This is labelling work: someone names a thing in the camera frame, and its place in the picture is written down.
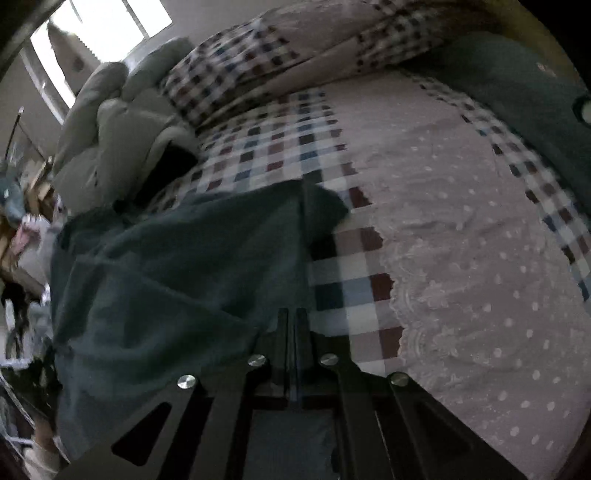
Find checkered bed sheet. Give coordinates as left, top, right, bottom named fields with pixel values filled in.
left=134, top=69, right=591, bottom=480

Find pale grey duvet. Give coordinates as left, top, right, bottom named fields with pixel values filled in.
left=51, top=37, right=201, bottom=215

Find pink clothes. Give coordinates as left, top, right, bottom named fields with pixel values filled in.
left=11, top=217, right=51, bottom=259

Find dark teal cloth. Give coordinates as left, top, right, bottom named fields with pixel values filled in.
left=402, top=30, right=591, bottom=185

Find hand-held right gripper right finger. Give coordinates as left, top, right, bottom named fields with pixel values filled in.
left=294, top=308, right=527, bottom=480

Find checkered pink pillow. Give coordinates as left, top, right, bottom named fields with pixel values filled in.
left=159, top=0, right=504, bottom=127

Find grey curtain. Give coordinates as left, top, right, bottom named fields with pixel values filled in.
left=48, top=21, right=107, bottom=75

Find window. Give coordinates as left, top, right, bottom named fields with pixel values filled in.
left=28, top=0, right=174, bottom=123

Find dark blue garment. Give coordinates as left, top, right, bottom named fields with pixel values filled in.
left=48, top=178, right=352, bottom=480

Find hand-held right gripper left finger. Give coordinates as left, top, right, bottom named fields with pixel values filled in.
left=60, top=308, right=294, bottom=480

